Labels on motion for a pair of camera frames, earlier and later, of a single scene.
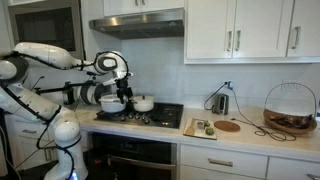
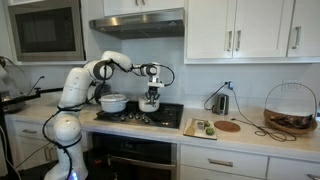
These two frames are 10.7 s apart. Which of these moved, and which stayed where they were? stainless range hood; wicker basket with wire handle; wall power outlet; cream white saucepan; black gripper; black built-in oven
Moved: cream white saucepan; black gripper
Stayed: wicker basket with wire handle; black built-in oven; wall power outlet; stainless range hood
